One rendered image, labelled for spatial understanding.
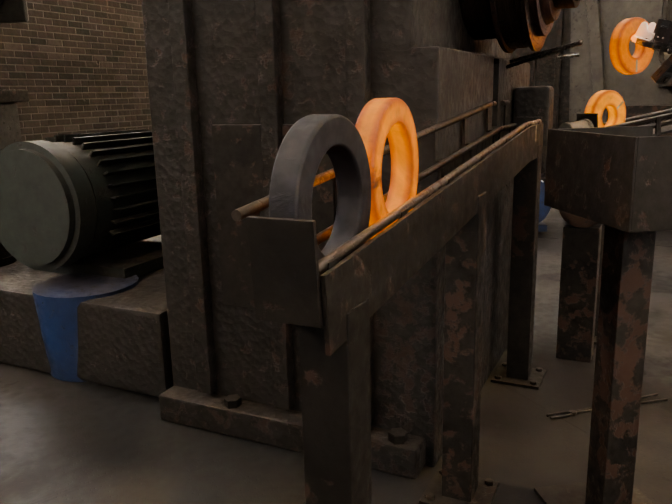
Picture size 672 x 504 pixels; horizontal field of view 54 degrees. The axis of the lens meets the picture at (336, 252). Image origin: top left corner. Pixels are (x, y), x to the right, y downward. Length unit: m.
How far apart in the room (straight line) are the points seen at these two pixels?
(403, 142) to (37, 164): 1.33
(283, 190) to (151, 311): 1.21
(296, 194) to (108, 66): 8.62
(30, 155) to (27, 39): 6.39
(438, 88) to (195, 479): 0.94
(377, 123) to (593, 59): 3.70
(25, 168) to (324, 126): 1.50
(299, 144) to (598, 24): 3.89
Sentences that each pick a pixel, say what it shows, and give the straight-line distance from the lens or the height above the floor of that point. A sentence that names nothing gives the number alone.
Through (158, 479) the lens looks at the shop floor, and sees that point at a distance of 1.54.
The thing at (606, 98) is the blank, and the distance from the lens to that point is 2.19.
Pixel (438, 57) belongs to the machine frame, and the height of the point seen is 0.85.
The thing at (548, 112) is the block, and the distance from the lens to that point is 1.94.
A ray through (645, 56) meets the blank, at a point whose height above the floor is 0.88.
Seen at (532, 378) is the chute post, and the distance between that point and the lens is 1.96.
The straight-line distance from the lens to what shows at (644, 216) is 1.06.
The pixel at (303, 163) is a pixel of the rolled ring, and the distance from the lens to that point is 0.64.
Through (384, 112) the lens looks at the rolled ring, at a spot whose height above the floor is 0.76.
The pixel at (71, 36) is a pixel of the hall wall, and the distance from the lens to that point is 8.85.
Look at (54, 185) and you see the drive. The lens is 2.01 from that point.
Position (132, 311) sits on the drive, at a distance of 1.85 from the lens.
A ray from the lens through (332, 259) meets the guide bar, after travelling 0.66.
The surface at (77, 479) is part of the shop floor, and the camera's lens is 1.60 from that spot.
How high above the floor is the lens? 0.79
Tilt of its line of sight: 13 degrees down
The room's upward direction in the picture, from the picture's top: 1 degrees counter-clockwise
